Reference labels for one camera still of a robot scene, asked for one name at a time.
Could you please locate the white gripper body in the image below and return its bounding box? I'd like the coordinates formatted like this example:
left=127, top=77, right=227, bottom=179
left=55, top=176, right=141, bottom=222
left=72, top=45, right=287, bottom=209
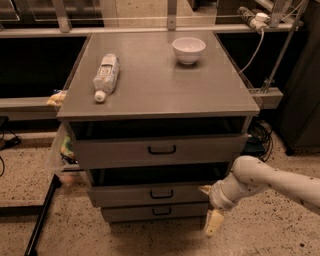
left=209, top=180, right=238, bottom=211

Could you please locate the grey drawer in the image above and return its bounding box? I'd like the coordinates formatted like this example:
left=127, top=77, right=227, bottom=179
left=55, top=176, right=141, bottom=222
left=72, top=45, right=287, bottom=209
left=88, top=183, right=209, bottom=208
left=73, top=134, right=248, bottom=169
left=101, top=202, right=208, bottom=223

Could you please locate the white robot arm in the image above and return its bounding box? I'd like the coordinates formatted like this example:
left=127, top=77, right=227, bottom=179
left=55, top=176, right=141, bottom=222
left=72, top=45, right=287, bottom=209
left=199, top=156, right=320, bottom=237

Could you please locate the grey bottom drawer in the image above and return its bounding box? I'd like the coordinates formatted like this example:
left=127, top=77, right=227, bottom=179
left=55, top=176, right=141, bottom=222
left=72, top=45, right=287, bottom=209
left=101, top=202, right=208, bottom=223

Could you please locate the grey top drawer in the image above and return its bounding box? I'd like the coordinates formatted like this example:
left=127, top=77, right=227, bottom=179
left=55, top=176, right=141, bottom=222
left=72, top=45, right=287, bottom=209
left=73, top=134, right=248, bottom=169

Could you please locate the grey drawer cabinet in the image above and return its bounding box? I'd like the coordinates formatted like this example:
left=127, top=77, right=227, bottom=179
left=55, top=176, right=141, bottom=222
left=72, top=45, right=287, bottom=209
left=56, top=30, right=261, bottom=224

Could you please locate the white ceramic bowl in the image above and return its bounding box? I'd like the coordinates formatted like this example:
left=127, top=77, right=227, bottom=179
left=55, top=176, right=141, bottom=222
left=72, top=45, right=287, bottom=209
left=172, top=37, right=206, bottom=65

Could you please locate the clear plastic storage bin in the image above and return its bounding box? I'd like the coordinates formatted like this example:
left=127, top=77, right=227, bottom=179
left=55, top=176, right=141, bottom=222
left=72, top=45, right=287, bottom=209
left=45, top=125, right=87, bottom=185

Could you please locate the clear plastic bottle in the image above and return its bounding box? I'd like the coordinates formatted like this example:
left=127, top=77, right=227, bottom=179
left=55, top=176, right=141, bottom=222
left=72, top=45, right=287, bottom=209
left=93, top=54, right=120, bottom=103

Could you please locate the white power strip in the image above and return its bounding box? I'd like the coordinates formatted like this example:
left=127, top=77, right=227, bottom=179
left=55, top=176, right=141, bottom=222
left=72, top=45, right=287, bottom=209
left=237, top=6, right=269, bottom=33

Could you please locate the yellow snack bag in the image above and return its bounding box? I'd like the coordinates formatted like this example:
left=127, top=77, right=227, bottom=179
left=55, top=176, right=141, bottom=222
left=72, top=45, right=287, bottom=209
left=47, top=90, right=67, bottom=107

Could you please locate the black cable bundle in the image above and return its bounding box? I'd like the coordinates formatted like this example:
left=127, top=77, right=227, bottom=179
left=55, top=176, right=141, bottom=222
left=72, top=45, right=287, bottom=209
left=243, top=119, right=274, bottom=164

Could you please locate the white power cable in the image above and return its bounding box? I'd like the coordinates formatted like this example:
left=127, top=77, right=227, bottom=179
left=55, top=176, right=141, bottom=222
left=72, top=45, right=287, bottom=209
left=237, top=29, right=266, bottom=75

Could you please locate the black floor frame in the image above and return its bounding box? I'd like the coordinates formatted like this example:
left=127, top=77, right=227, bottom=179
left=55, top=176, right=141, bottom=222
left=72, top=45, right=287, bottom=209
left=0, top=175, right=62, bottom=256

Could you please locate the grey metal rail frame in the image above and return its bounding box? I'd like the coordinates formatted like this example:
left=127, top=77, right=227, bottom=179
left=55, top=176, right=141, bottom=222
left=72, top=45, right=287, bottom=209
left=0, top=22, right=304, bottom=122

